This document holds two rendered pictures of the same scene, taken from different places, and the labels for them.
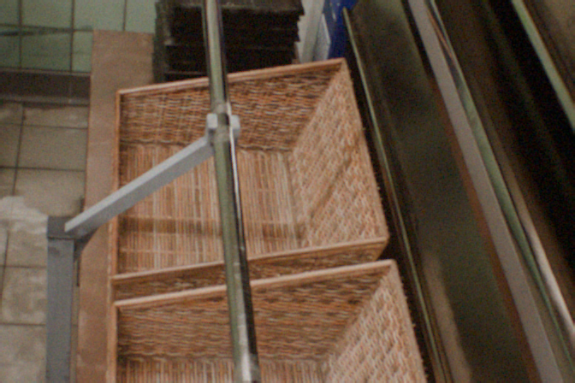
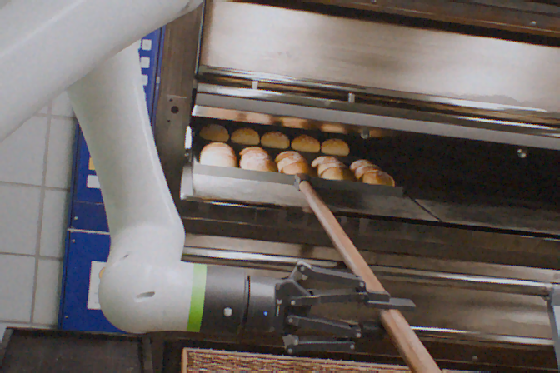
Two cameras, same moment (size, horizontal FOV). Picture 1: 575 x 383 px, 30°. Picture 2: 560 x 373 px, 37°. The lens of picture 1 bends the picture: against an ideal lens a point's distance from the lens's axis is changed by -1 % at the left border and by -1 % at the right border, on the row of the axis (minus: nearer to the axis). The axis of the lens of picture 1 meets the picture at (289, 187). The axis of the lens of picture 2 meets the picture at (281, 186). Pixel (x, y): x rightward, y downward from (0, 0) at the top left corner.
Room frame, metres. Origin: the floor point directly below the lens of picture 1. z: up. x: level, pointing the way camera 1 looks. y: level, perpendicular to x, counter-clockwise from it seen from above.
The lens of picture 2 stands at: (1.61, 1.64, 1.55)
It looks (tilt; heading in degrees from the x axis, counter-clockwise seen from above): 10 degrees down; 275
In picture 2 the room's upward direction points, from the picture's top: 8 degrees clockwise
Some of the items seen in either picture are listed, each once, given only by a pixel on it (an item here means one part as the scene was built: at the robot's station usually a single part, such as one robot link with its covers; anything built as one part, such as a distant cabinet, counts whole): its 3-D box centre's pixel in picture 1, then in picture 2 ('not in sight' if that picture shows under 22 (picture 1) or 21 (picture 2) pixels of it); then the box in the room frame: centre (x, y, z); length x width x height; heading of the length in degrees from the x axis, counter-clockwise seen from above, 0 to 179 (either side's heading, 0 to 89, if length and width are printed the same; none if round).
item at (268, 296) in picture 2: not in sight; (277, 305); (1.69, 0.55, 1.19); 0.09 x 0.07 x 0.08; 13
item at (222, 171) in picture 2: not in sight; (292, 167); (1.80, -0.63, 1.20); 0.55 x 0.36 x 0.03; 13
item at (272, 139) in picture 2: not in sight; (275, 139); (1.92, -1.13, 1.21); 0.10 x 0.07 x 0.05; 16
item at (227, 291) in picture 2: not in sight; (224, 299); (1.77, 0.56, 1.19); 0.12 x 0.06 x 0.09; 103
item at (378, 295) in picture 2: not in sight; (372, 289); (1.57, 0.52, 1.23); 0.05 x 0.01 x 0.03; 13
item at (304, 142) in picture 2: not in sight; (306, 142); (1.81, -1.16, 1.21); 0.10 x 0.07 x 0.06; 10
